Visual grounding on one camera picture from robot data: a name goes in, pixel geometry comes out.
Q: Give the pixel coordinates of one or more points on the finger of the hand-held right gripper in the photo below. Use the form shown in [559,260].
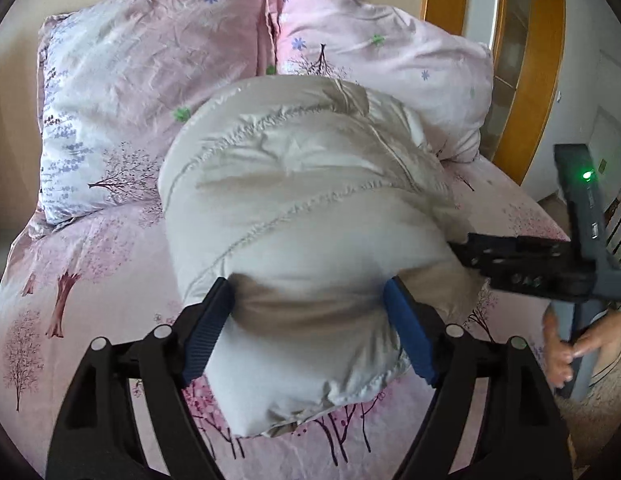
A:
[510,272]
[520,246]

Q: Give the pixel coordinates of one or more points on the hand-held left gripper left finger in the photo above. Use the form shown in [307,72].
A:
[208,332]

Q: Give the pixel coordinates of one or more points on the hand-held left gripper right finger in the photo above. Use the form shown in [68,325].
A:
[408,330]

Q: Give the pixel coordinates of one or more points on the grey duvet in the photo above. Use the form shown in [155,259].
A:
[300,240]

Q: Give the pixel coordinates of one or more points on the person's right hand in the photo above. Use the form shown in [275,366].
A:
[565,355]

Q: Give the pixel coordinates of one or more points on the pink floral bed sheet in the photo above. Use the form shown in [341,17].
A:
[90,310]

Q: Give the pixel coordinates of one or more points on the pink floral pillow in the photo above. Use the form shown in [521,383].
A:
[140,90]
[385,70]

